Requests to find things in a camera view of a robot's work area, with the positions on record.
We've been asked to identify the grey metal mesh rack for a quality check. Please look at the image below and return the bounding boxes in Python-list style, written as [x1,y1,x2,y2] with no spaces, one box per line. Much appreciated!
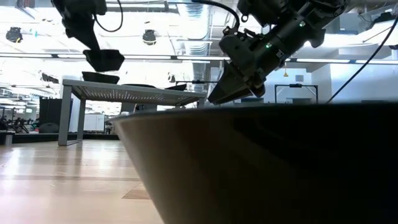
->
[57,78,208,147]

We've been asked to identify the black ceiling cord reel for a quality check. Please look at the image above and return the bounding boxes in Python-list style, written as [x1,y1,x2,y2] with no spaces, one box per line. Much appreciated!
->
[5,26,24,44]
[142,29,157,47]

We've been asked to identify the black shallow plate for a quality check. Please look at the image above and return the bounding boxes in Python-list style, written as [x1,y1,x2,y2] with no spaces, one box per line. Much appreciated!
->
[121,82,157,89]

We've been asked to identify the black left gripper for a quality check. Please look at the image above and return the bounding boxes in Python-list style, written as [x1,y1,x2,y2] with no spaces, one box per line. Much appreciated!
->
[51,0,108,51]

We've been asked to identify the black hanging ceiling device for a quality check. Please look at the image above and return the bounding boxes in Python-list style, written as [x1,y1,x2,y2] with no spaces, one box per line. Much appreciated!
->
[40,72,60,85]

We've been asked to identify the black background machinery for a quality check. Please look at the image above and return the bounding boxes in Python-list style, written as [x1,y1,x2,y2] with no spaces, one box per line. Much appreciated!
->
[0,115,40,134]

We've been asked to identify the white background cabinet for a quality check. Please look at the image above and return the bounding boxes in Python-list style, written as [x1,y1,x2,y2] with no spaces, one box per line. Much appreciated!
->
[83,113,106,133]

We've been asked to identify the silver spiral air duct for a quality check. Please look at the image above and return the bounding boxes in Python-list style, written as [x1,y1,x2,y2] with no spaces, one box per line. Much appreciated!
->
[177,0,214,93]

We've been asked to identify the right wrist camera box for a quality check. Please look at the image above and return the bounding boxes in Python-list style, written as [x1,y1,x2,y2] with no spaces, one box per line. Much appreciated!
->
[219,27,261,68]

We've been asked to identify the black square wavy plate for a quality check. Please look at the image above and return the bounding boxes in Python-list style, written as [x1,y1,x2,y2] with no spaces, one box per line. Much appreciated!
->
[81,71,121,85]
[110,103,398,224]
[82,49,126,73]

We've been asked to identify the long linear ceiling light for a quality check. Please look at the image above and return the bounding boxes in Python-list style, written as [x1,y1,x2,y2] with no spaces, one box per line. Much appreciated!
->
[0,52,398,65]

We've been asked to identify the long black hanging cable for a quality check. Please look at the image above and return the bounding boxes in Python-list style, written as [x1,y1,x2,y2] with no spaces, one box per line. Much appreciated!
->
[325,17,398,105]

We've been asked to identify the black aluminium table frame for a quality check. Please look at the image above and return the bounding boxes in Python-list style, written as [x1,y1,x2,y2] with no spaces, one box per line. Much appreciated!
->
[0,132,121,146]

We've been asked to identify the grey frame post block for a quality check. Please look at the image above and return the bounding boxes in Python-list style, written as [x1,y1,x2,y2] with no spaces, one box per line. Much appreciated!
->
[0,129,16,146]

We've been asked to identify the dark room divider panel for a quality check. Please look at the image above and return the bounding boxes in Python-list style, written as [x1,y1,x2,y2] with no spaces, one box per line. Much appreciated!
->
[39,98,74,125]

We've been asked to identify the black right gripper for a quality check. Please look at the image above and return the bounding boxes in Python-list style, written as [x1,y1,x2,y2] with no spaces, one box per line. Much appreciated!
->
[207,29,298,105]

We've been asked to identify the black teardrop plate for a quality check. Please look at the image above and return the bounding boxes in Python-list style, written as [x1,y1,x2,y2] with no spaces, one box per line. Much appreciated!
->
[164,83,188,92]

